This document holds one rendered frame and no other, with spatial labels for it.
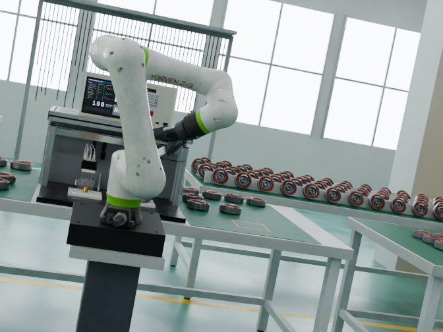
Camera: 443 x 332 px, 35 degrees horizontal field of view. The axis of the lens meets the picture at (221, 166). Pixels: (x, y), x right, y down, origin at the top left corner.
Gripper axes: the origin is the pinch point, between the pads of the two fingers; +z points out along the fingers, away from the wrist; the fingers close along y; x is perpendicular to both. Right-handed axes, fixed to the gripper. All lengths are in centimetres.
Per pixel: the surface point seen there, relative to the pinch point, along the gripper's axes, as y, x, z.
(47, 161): -30, -34, 67
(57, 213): -16, 1, 54
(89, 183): -48, -24, 58
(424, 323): -133, 69, -53
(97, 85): -34, -61, 35
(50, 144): -28, -40, 62
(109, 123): -41, -45, 38
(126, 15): -270, -300, 140
